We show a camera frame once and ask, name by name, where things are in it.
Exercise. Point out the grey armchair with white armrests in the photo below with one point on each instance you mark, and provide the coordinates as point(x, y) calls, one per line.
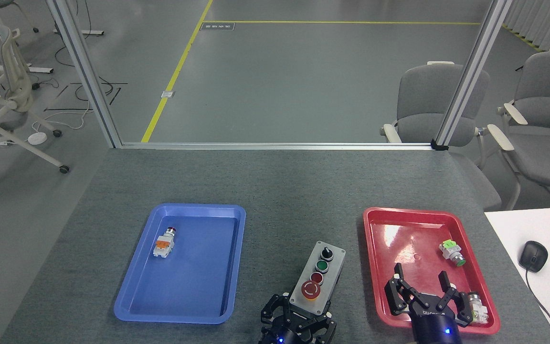
point(547, 95)

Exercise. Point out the red push button orange switch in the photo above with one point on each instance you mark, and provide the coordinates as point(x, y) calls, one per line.
point(164, 244)

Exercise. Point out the dark floor sign plate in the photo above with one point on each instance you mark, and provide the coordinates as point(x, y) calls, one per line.
point(217, 26)

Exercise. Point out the silver floor socket plate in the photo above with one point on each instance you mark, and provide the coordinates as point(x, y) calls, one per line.
point(168, 94)

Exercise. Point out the silver aluminium frame post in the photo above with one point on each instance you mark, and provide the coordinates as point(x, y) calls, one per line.
point(84, 71)
point(470, 71)

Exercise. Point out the white side table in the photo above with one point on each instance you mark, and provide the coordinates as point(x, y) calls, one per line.
point(509, 229)

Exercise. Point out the silver push button green switch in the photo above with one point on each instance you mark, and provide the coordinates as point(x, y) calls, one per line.
point(479, 308)

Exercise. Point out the grey control box with buttons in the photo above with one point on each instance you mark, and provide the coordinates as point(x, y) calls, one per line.
point(320, 277)

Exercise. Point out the blue plastic tray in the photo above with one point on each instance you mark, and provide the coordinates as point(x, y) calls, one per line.
point(189, 267)

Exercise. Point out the white office swivel chair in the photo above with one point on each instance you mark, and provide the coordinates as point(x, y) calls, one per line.
point(10, 91)

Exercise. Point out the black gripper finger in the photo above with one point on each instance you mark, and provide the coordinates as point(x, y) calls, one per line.
point(325, 327)
point(399, 291)
point(461, 301)
point(272, 310)

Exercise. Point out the red plastic tray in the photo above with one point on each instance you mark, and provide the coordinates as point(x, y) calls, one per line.
point(399, 229)

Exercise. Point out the black computer mouse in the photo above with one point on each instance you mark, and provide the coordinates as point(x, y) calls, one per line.
point(534, 255)

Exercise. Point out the white desk base foot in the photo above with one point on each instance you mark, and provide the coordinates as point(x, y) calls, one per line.
point(22, 69)

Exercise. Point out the white round floor disc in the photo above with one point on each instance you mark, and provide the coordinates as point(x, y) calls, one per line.
point(37, 138)

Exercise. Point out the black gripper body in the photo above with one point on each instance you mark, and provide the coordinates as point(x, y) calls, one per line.
point(435, 327)
point(291, 334)

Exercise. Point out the black corner bracket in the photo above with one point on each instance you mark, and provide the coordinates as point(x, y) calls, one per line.
point(439, 145)

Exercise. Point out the grey armchair behind post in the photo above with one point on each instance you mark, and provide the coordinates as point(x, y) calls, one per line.
point(423, 95)

